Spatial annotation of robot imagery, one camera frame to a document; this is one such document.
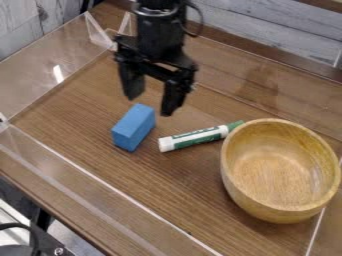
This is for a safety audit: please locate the green and white marker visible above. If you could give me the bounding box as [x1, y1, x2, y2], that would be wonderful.
[157, 120, 243, 153]

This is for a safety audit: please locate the clear acrylic tray wall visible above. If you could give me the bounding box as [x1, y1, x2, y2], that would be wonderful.
[0, 10, 342, 256]

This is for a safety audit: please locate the black equipment with cable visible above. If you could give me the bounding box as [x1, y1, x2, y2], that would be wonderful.
[0, 222, 77, 256]

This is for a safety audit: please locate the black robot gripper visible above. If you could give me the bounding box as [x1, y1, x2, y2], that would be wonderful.
[115, 6, 199, 116]

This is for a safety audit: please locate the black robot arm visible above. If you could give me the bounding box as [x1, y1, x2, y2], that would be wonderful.
[115, 0, 198, 116]

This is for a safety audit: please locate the brown wooden bowl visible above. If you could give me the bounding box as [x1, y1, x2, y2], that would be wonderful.
[220, 118, 342, 224]

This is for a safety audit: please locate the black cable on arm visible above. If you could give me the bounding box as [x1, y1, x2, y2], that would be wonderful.
[181, 0, 206, 38]

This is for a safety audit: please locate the blue rectangular block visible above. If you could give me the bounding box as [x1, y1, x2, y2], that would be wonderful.
[111, 103, 155, 152]

